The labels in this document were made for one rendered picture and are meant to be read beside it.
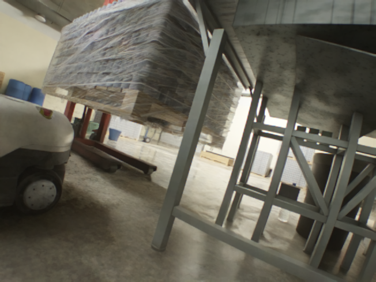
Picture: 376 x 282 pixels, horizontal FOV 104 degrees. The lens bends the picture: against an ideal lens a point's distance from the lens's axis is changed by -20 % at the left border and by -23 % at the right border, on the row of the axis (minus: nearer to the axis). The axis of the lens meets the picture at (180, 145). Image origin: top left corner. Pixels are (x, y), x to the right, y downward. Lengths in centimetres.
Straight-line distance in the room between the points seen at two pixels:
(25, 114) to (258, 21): 74
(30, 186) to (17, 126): 20
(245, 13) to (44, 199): 91
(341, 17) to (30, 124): 90
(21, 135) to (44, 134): 7
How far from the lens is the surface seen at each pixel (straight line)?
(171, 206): 63
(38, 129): 62
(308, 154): 804
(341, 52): 69
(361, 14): 68
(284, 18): 68
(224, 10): 106
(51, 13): 957
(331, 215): 96
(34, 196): 71
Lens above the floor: 38
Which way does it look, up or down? 1 degrees down
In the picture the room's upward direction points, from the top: 16 degrees clockwise
